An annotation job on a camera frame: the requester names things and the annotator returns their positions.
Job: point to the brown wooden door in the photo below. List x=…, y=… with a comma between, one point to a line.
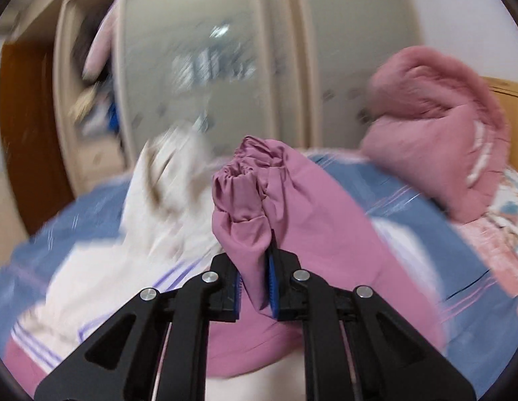
x=34, y=163

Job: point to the blue plaid bed sheet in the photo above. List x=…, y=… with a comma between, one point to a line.
x=481, y=318

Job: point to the yellow wooden headboard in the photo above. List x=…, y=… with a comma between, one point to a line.
x=507, y=94

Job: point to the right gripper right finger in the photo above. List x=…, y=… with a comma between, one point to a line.
x=356, y=346

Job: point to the floral pink bedding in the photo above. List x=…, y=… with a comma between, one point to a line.
x=494, y=235

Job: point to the pink garment hanging in wardrobe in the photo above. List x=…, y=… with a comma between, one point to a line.
x=101, y=46

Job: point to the pink and white hooded jacket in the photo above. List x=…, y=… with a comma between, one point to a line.
x=179, y=212

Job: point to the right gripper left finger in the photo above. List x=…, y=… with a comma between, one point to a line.
x=154, y=347

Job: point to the rolled pink quilt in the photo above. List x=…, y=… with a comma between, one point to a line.
x=437, y=126

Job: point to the cream sliding-door wardrobe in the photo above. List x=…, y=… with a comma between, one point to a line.
x=293, y=70

